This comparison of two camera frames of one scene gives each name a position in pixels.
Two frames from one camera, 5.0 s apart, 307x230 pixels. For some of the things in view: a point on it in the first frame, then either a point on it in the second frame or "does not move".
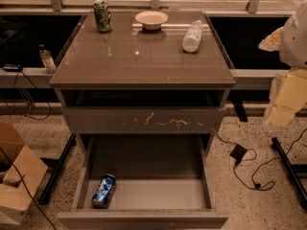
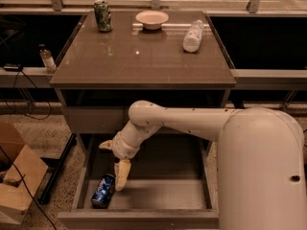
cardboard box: (13, 197) does not move
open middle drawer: (142, 182) does not move
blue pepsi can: (104, 191) does not move
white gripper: (295, 45) -> (124, 147)
